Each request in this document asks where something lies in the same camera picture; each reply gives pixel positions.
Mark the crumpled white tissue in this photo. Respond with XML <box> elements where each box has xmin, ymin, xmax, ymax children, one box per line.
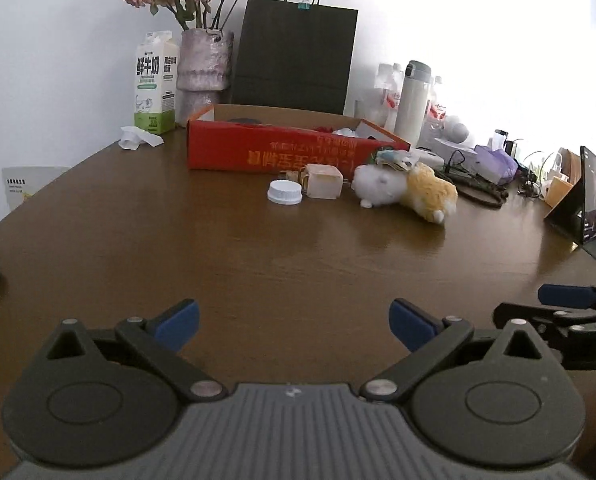
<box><xmin>118</xmin><ymin>126</ymin><xmax>163</xmax><ymax>151</ymax></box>

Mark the tablet with dark case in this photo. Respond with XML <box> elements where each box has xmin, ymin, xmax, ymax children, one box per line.
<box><xmin>544</xmin><ymin>146</ymin><xmax>596</xmax><ymax>273</ymax></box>

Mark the red cardboard box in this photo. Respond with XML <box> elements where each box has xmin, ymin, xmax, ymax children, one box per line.
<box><xmin>186</xmin><ymin>104</ymin><xmax>411</xmax><ymax>183</ymax></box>

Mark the white thermos bottle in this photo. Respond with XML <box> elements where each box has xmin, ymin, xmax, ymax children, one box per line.
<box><xmin>394</xmin><ymin>60</ymin><xmax>433</xmax><ymax>148</ymax></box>

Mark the white and yellow plush toy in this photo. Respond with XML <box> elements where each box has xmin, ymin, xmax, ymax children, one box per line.
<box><xmin>350</xmin><ymin>162</ymin><xmax>459</xmax><ymax>224</ymax></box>

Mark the orange paper cup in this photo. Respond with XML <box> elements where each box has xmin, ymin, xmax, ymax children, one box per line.
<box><xmin>544</xmin><ymin>175</ymin><xmax>576</xmax><ymax>208</ymax></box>

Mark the paper packet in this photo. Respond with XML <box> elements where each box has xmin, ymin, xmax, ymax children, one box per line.
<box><xmin>375</xmin><ymin>147</ymin><xmax>421</xmax><ymax>173</ymax></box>

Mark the white round device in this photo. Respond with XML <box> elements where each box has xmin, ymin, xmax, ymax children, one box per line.
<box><xmin>443</xmin><ymin>115</ymin><xmax>474</xmax><ymax>143</ymax></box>

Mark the black phone stand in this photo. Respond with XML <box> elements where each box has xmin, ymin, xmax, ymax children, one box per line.
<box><xmin>493</xmin><ymin>130</ymin><xmax>516</xmax><ymax>156</ymax></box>

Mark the purple tissue pack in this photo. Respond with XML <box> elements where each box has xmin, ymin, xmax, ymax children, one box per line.
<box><xmin>473</xmin><ymin>144</ymin><xmax>519</xmax><ymax>183</ymax></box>

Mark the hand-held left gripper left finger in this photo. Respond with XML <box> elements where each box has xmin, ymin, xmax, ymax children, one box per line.
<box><xmin>42</xmin><ymin>298</ymin><xmax>229</xmax><ymax>403</ymax></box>

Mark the clear plastic water bottle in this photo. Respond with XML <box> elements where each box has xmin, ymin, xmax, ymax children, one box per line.
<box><xmin>375</xmin><ymin>62</ymin><xmax>403</xmax><ymax>131</ymax></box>

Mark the white bottle cap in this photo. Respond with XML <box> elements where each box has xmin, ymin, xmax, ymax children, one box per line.
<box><xmin>267</xmin><ymin>180</ymin><xmax>305</xmax><ymax>206</ymax></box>

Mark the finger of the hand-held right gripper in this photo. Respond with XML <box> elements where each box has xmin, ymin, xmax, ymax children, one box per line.
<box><xmin>538</xmin><ymin>282</ymin><xmax>596</xmax><ymax>311</ymax></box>
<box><xmin>493</xmin><ymin>302</ymin><xmax>596</xmax><ymax>337</ymax></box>

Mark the brown wooden desktop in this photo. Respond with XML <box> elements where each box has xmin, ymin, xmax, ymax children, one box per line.
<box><xmin>0</xmin><ymin>125</ymin><xmax>596</xmax><ymax>480</ymax></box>

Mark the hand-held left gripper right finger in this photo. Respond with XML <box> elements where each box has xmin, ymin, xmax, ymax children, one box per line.
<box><xmin>360</xmin><ymin>298</ymin><xmax>554</xmax><ymax>403</ymax></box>

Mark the white flat box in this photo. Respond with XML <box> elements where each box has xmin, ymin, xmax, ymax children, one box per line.
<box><xmin>432</xmin><ymin>137</ymin><xmax>479</xmax><ymax>161</ymax></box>

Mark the green and white milk carton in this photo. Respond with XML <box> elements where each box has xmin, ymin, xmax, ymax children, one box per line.
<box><xmin>134</xmin><ymin>30</ymin><xmax>181</xmax><ymax>136</ymax></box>

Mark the white leaflet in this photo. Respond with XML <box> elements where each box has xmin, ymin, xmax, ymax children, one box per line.
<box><xmin>2</xmin><ymin>166</ymin><xmax>71</xmax><ymax>216</ymax></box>

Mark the dark green paper bag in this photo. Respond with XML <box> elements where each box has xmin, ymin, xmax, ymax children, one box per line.
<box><xmin>230</xmin><ymin>0</ymin><xmax>359</xmax><ymax>116</ymax></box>

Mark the white power bank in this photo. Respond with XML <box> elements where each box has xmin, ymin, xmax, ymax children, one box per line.
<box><xmin>415</xmin><ymin>147</ymin><xmax>446</xmax><ymax>166</ymax></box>

